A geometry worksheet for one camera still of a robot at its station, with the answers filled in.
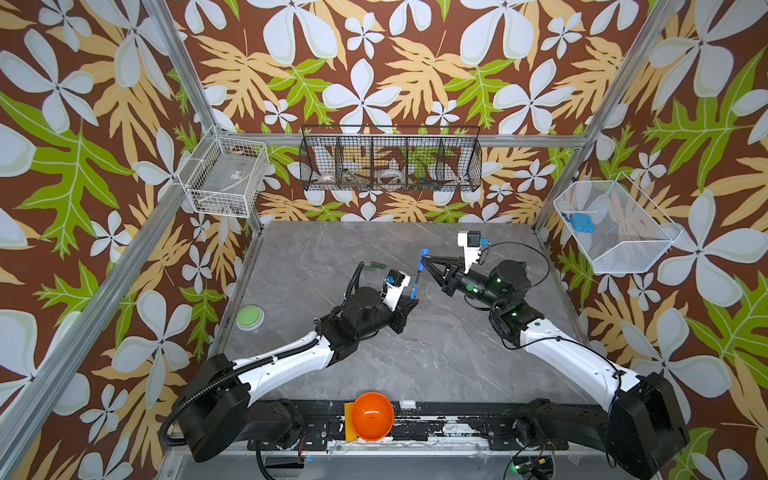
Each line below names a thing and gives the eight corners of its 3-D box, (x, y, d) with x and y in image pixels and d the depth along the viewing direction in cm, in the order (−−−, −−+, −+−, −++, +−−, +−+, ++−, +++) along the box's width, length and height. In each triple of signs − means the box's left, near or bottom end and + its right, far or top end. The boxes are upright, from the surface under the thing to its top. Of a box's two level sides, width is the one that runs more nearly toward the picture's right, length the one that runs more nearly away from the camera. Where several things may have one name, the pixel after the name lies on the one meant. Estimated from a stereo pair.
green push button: (233, 331, 94) (230, 328, 92) (241, 307, 99) (239, 304, 98) (261, 331, 94) (258, 328, 92) (267, 308, 99) (265, 304, 98)
